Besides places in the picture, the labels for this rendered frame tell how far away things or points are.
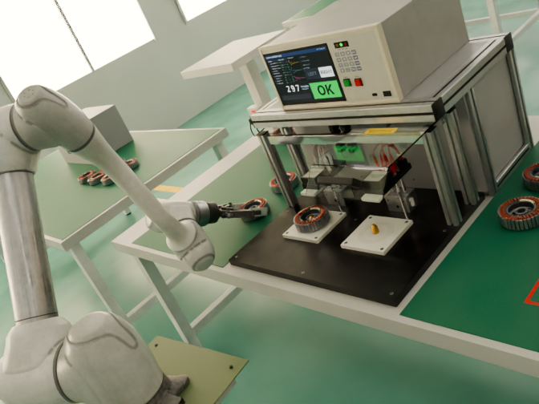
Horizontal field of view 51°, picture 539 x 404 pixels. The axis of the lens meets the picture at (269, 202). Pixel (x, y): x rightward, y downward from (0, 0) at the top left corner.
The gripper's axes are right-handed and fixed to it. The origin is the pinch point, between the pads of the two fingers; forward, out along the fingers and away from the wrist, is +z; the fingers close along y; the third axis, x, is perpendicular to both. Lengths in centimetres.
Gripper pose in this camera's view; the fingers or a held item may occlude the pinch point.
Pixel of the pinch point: (253, 209)
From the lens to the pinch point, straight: 205.0
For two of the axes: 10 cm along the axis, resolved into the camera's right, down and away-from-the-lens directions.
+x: -0.3, 9.9, 1.3
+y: -6.0, -1.3, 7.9
